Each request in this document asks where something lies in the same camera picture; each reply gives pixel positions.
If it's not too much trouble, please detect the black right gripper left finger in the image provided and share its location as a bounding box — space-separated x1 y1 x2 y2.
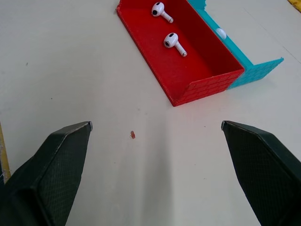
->
0 121 93 226

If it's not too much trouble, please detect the red plastic tray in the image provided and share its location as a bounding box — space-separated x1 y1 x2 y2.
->
116 0 246 107

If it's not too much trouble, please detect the pale blue rounded plastic piece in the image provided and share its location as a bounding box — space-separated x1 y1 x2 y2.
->
215 28 227 40

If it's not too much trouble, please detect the white earbud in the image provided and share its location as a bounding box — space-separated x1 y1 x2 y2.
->
151 1 174 24
163 32 188 57

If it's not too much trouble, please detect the yellow tape strip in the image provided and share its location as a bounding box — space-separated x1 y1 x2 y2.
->
0 121 12 184

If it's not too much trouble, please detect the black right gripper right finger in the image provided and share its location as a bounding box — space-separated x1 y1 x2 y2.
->
221 120 301 226

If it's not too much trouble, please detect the teal plastic tray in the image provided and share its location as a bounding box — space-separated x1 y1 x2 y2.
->
187 0 285 90

